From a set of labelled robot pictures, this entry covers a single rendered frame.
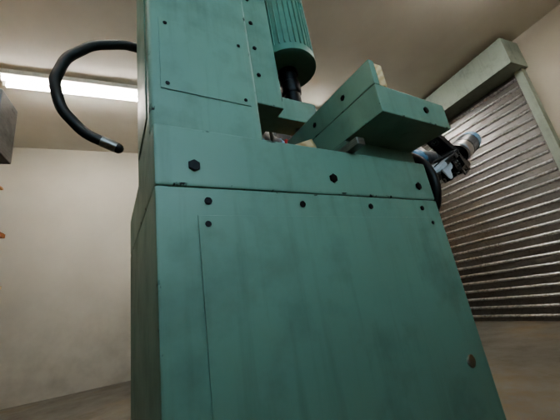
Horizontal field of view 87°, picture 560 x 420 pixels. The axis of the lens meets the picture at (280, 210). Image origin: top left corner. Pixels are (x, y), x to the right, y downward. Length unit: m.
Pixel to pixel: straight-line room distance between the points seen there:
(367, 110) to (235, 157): 0.28
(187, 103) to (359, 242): 0.40
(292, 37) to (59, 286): 3.58
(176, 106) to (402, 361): 0.57
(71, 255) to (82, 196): 0.71
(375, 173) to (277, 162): 0.22
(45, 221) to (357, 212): 3.92
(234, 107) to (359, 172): 0.28
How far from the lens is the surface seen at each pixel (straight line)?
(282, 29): 0.97
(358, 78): 0.64
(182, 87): 0.63
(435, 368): 0.60
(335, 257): 0.47
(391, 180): 0.64
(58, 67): 0.92
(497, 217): 3.90
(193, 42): 0.72
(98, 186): 4.26
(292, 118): 0.82
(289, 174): 0.47
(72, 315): 3.96
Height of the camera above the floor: 0.55
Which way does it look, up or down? 17 degrees up
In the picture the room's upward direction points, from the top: 9 degrees counter-clockwise
